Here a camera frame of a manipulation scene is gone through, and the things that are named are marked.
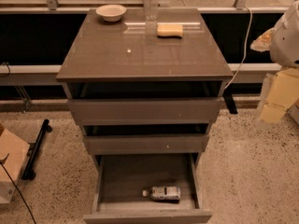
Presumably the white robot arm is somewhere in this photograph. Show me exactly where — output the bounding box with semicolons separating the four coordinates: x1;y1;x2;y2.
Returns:
250;0;299;129

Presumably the white cable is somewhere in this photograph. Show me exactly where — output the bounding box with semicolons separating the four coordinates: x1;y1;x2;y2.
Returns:
224;7;253;90

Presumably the grey bottom drawer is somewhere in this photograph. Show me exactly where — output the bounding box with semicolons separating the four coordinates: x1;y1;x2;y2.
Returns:
84;154;212;224

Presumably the cardboard box right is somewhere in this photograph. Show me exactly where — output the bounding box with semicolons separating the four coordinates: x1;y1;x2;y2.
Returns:
289;99;299;124

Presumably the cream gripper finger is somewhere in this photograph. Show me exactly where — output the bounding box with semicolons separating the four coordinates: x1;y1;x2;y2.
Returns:
255;68;299;129
250;28;273;52

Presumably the grey top drawer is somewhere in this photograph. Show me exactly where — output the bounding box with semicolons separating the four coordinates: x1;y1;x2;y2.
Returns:
64;81;223;126

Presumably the clear water bottle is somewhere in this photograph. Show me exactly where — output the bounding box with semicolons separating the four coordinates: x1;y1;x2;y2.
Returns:
143;0;158;21

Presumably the black cable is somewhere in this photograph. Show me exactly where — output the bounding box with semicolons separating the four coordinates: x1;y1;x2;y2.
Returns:
0;162;37;224

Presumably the grey drawer cabinet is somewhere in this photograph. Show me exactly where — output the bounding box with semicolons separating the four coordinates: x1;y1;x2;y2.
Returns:
55;7;235;170

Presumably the yellow sponge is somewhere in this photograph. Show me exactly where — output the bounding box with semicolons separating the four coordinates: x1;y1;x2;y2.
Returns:
157;24;183;37

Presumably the cardboard box left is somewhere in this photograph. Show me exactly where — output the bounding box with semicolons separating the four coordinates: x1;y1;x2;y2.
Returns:
0;124;29;203

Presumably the grey middle drawer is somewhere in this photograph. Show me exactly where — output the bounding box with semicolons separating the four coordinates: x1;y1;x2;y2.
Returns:
83;124;209;154

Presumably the grey drawer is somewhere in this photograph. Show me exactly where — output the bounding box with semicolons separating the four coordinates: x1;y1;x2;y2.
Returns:
84;154;212;224
64;81;223;126
83;124;209;154

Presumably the white ceramic bowl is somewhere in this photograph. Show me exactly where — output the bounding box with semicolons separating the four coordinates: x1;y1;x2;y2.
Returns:
95;5;126;22

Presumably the cardboard box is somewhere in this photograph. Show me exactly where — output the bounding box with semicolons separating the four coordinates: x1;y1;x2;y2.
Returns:
289;99;299;124
0;124;29;203

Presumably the plastic bottle with label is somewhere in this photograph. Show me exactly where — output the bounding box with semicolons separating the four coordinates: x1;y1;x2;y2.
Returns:
142;186;180;202

